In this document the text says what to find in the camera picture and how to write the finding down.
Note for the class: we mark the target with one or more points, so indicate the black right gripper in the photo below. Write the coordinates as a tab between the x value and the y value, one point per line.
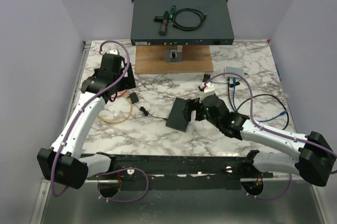
191	105

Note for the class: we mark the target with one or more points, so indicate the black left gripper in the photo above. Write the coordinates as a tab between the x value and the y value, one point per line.
128	82

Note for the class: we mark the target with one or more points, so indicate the small black power adapter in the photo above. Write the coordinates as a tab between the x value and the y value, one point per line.
133	99

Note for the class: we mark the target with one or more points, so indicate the black network switch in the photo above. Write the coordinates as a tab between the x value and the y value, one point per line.
177	116

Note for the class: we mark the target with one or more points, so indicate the black power adapter with cable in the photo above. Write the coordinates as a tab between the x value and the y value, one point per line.
208	76

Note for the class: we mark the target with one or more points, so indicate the white grey small switch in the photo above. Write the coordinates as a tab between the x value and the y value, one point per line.
234	72

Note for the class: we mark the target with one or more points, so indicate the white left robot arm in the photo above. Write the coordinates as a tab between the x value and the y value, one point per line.
62	162

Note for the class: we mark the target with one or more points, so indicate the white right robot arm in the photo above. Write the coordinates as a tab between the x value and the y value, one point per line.
308	156

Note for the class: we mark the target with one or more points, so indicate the wooden board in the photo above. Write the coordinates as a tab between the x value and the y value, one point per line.
151	60

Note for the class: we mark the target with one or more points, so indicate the grey rack unit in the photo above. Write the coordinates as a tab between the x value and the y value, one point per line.
195	22

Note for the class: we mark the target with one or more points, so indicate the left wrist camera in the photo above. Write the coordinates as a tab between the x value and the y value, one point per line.
113	52

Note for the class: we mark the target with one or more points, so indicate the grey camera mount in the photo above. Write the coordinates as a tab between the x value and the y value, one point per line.
174	54

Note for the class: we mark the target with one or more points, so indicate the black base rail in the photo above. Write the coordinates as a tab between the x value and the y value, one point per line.
135	172

